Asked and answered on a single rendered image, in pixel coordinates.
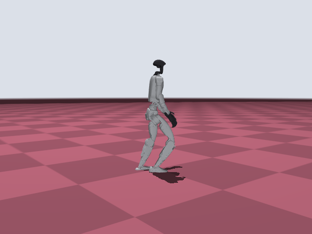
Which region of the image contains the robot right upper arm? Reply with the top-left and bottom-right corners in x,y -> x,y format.
155,77 -> 163,100

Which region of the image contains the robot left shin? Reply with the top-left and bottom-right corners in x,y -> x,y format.
138,144 -> 154,168

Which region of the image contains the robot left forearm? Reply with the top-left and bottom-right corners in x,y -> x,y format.
155,102 -> 163,112

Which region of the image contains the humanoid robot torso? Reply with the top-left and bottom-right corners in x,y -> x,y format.
146,74 -> 164,120

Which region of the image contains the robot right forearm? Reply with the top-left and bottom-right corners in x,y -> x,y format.
159,94 -> 170,115

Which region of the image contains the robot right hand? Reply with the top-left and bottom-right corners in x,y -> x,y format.
164,112 -> 177,127

